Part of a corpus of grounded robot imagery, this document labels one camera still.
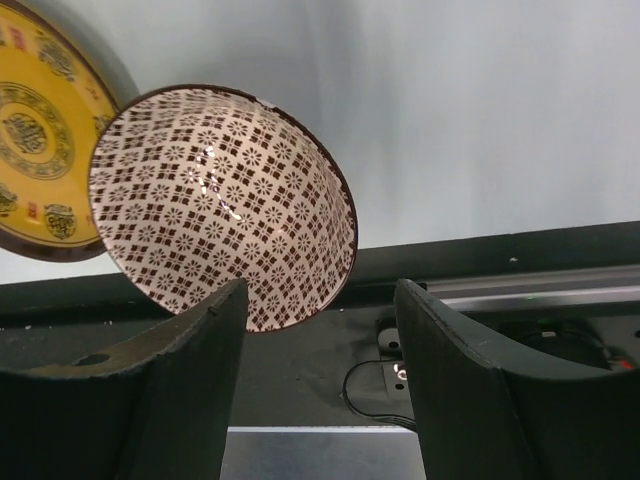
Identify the yellow round saucer plate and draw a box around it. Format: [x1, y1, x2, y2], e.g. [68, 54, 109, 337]
[1, 1, 119, 262]

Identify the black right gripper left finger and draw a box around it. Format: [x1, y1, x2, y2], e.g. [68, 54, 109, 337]
[1, 279, 248, 479]

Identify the brown lattice pattern bowl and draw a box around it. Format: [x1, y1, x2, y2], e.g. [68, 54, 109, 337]
[88, 85, 358, 333]

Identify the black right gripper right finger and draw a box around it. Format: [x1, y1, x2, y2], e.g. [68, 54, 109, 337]
[394, 279, 639, 479]

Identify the black thin wire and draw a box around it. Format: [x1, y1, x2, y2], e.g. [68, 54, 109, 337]
[341, 358, 419, 431]

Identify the aluminium front rail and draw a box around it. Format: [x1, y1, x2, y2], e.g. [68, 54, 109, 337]
[426, 265, 639, 312]

